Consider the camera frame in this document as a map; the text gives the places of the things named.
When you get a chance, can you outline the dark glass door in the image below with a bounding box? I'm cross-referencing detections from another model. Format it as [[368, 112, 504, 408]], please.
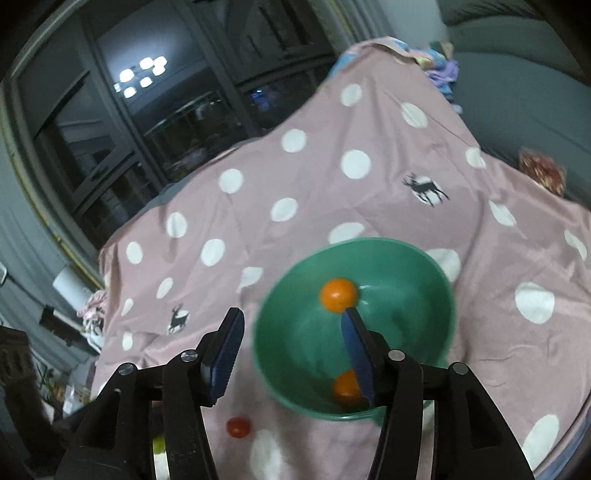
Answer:
[[0, 0, 338, 259]]

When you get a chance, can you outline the colourful crumpled cloth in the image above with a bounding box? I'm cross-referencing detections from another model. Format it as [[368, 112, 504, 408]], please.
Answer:
[[381, 36, 463, 114]]

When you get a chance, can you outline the black clip stand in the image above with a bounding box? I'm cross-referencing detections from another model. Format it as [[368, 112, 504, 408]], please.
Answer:
[[39, 305, 86, 346]]

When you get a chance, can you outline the white paper roll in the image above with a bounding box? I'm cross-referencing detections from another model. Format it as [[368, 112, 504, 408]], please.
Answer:
[[52, 266, 94, 311]]

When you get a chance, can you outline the red cherry tomato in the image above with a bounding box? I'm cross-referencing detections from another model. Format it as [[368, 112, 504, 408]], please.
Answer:
[[226, 416, 251, 439]]

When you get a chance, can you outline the dark wooden furniture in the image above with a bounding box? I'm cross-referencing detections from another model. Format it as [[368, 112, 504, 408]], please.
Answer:
[[0, 324, 52, 480]]

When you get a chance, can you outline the grey sofa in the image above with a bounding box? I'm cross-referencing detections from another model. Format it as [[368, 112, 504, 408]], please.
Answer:
[[436, 0, 591, 206]]

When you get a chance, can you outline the green plastic bowl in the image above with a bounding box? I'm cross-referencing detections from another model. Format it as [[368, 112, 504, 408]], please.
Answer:
[[253, 237, 455, 428]]

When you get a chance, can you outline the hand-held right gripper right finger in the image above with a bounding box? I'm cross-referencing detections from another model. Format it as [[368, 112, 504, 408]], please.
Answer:
[[341, 307, 536, 480]]

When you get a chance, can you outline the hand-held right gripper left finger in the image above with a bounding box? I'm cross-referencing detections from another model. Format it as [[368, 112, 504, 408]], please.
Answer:
[[54, 307, 245, 480]]

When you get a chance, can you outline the pink polka dot blanket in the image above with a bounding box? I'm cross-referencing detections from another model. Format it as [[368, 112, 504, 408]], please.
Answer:
[[90, 39, 591, 480]]

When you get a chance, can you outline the orange mandarin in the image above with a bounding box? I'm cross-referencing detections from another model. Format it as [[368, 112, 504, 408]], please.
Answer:
[[332, 369, 365, 401], [320, 278, 359, 313]]

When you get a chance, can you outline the pink floral cloth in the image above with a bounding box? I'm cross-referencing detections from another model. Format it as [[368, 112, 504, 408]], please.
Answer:
[[77, 290, 110, 344]]

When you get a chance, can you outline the red patterned packet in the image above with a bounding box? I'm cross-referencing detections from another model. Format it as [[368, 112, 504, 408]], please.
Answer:
[[519, 147, 568, 197]]

